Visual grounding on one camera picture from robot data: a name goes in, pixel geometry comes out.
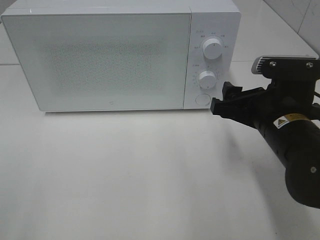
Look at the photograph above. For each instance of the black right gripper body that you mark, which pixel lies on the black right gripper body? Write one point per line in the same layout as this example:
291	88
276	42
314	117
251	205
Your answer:
279	112

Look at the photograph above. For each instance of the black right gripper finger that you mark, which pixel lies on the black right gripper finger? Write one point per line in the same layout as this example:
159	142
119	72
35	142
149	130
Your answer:
222	109
229	91

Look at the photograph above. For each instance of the round white door button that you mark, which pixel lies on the round white door button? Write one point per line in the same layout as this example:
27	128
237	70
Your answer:
203	99

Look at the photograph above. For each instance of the white timer knob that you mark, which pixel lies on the white timer knob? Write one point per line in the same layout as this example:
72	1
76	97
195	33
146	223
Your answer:
207	80

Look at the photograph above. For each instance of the white microwave door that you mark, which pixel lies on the white microwave door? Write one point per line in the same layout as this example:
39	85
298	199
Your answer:
102	62

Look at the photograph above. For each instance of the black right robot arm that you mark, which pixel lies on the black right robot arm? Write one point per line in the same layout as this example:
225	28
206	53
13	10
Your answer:
301	158

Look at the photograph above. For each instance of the white upper power knob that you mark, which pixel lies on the white upper power knob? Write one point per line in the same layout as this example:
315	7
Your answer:
212	48

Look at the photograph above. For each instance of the white microwave oven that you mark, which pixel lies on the white microwave oven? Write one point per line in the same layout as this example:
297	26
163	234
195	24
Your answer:
208	18

